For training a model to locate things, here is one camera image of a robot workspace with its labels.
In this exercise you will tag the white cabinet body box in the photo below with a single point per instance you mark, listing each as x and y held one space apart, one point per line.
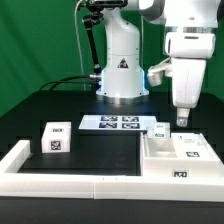
158 159

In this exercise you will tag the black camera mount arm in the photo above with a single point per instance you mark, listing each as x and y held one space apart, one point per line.
96 8

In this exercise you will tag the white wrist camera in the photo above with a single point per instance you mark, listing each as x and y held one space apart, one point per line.
155 73

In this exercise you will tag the white marker base sheet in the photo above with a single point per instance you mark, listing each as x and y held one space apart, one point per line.
115 122

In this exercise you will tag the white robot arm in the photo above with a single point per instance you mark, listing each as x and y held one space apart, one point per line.
122 78

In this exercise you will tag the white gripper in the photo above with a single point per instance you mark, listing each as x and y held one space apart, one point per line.
189 53

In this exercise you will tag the white cabinet top block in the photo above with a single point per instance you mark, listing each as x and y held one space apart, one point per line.
56 137

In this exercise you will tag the white cabinet door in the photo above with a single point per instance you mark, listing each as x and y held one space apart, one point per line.
190 146
159 130

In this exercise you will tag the white U-shaped obstacle frame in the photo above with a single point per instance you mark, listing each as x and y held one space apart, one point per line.
17 184

